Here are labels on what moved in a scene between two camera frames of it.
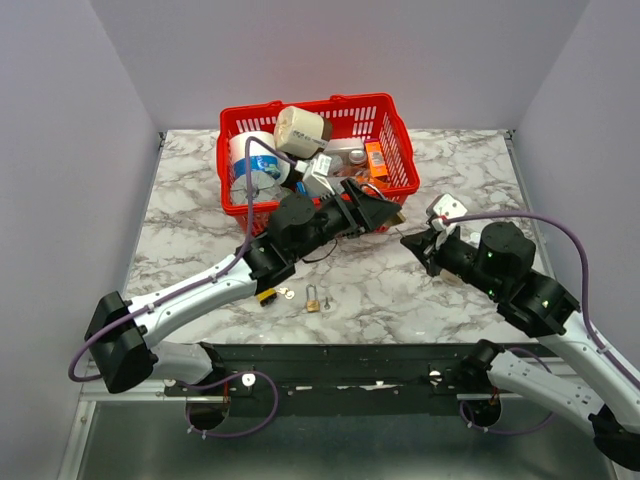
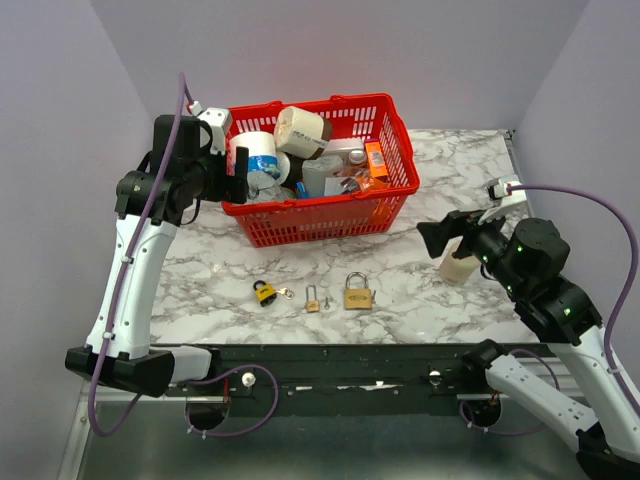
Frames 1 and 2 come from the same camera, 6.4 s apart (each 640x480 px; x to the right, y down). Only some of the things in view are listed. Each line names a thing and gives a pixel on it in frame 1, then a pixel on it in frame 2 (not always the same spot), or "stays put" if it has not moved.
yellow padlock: x=267 y=297 stays put
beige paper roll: x=298 y=132 stays put
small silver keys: x=289 y=294 stays put
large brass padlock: x=397 y=219 → x=357 y=298
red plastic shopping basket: x=271 y=151 stays put
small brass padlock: x=312 y=305 stays put
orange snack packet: x=379 y=181 stays put
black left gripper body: x=354 y=223 → x=216 y=182
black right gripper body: x=449 y=255 → x=484 y=240
